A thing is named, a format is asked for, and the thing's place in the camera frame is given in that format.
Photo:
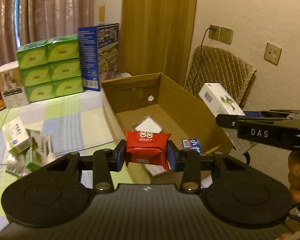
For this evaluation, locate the pink curtain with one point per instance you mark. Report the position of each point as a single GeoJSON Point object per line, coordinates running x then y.
{"type": "Point", "coordinates": [26, 21]}

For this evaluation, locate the green white medicine box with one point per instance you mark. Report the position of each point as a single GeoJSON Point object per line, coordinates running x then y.
{"type": "Point", "coordinates": [36, 156]}

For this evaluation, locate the checked tablecloth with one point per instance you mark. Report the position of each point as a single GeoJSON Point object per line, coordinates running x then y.
{"type": "Point", "coordinates": [73, 123]}

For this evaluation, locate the single wall socket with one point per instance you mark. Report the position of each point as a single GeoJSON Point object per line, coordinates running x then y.
{"type": "Point", "coordinates": [272, 53]}

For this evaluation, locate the beige rice spoon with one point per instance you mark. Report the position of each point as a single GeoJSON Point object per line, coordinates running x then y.
{"type": "Point", "coordinates": [50, 154]}

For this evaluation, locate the quilted chair back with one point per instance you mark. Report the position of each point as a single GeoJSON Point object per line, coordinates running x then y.
{"type": "Point", "coordinates": [216, 65]}

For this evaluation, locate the white box green plant print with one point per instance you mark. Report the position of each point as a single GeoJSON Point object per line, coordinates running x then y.
{"type": "Point", "coordinates": [219, 101]}

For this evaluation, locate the brown cardboard box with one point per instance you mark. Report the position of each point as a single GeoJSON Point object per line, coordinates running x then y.
{"type": "Point", "coordinates": [126, 101]}

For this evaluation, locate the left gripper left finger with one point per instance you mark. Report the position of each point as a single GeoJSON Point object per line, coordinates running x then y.
{"type": "Point", "coordinates": [106, 161]}

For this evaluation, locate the silver foil bag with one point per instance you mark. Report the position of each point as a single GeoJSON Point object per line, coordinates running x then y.
{"type": "Point", "coordinates": [16, 164]}

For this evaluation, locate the red candy packet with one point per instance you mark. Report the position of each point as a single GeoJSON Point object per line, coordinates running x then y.
{"type": "Point", "coordinates": [147, 148]}

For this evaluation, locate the blue dental floss box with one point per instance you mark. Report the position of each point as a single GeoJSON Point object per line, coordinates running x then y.
{"type": "Point", "coordinates": [192, 144]}

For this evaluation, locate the wall socket pair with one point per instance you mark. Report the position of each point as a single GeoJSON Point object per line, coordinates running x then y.
{"type": "Point", "coordinates": [221, 34]}

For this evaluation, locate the person right hand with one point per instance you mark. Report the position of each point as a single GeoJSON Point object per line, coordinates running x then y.
{"type": "Point", "coordinates": [294, 175]}

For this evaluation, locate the blue milk carton box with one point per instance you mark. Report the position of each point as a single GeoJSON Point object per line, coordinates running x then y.
{"type": "Point", "coordinates": [98, 53]}

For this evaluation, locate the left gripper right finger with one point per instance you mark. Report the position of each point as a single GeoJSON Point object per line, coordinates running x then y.
{"type": "Point", "coordinates": [188, 162]}

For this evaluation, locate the white humidifier box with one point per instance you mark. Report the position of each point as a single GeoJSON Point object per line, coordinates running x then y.
{"type": "Point", "coordinates": [11, 86]}

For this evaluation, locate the wooden door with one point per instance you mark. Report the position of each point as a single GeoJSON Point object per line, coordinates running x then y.
{"type": "Point", "coordinates": [156, 37]}

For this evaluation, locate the green tissue box stack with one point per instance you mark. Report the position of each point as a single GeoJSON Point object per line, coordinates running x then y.
{"type": "Point", "coordinates": [50, 68]}

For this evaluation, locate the white medicine box blue logo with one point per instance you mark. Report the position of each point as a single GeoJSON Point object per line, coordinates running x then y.
{"type": "Point", "coordinates": [17, 138]}

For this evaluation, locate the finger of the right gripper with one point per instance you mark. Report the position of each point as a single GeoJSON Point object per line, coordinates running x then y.
{"type": "Point", "coordinates": [260, 126]}
{"type": "Point", "coordinates": [274, 113]}

